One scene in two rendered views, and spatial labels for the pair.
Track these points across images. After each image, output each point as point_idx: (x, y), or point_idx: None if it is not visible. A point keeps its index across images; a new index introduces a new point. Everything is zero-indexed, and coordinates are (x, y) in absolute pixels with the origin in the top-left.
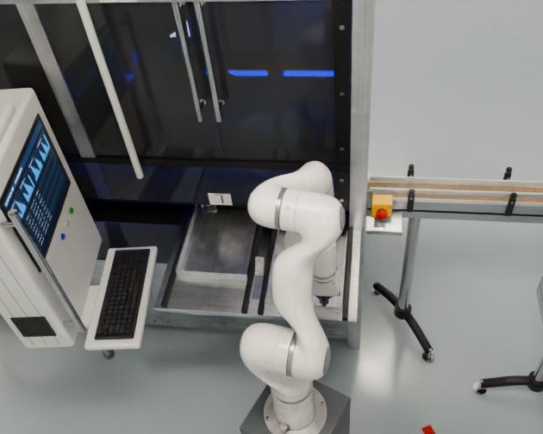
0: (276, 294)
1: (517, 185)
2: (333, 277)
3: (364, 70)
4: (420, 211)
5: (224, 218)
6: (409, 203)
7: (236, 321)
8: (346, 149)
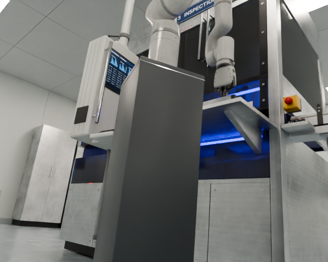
0: None
1: None
2: (228, 62)
3: (272, 16)
4: None
5: None
6: (318, 115)
7: None
8: (265, 63)
